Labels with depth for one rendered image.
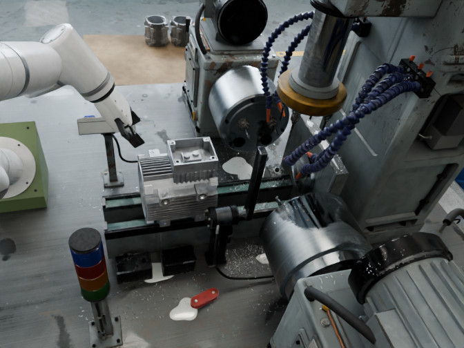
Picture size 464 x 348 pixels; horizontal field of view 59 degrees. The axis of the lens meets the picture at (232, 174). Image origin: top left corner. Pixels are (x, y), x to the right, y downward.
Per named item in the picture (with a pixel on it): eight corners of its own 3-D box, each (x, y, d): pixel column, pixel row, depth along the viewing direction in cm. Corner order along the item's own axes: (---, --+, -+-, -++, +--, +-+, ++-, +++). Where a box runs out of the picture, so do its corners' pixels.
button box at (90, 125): (134, 130, 135) (132, 114, 134) (136, 130, 128) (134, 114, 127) (80, 134, 130) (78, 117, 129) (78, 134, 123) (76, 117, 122)
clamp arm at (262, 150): (250, 212, 117) (266, 145, 99) (254, 220, 115) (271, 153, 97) (239, 213, 116) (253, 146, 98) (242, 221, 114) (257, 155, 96)
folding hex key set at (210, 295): (214, 288, 120) (215, 285, 118) (219, 297, 118) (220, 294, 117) (188, 302, 116) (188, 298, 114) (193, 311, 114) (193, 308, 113)
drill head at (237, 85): (255, 98, 172) (265, 43, 155) (285, 157, 148) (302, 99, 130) (197, 101, 165) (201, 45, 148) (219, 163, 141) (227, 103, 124)
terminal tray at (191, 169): (206, 154, 120) (208, 135, 115) (216, 179, 113) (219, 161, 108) (166, 159, 117) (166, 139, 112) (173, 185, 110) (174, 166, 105)
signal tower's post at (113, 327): (120, 316, 110) (105, 219, 81) (122, 344, 105) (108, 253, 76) (89, 322, 108) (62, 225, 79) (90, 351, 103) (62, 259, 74)
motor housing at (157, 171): (200, 180, 134) (204, 135, 120) (215, 225, 121) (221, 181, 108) (138, 188, 128) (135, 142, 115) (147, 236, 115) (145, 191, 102)
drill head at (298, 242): (318, 220, 128) (343, 163, 111) (385, 349, 101) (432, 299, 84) (243, 231, 121) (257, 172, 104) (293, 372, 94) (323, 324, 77)
